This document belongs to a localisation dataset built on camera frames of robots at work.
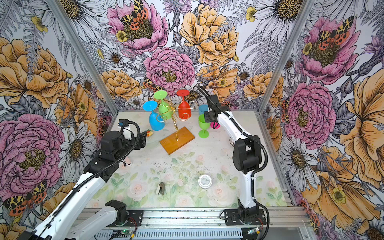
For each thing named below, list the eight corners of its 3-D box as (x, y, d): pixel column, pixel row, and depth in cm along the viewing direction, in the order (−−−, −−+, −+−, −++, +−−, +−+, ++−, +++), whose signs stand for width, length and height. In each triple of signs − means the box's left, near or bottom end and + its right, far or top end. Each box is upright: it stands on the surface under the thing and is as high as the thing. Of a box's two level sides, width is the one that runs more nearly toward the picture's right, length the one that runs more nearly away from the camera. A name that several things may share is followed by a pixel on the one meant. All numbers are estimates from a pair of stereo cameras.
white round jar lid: (198, 191, 84) (198, 186, 79) (198, 179, 88) (198, 174, 83) (211, 191, 84) (212, 186, 79) (210, 179, 89) (211, 174, 83)
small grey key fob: (156, 195, 83) (155, 193, 81) (158, 183, 87) (157, 182, 85) (164, 195, 83) (163, 193, 81) (165, 183, 87) (165, 182, 85)
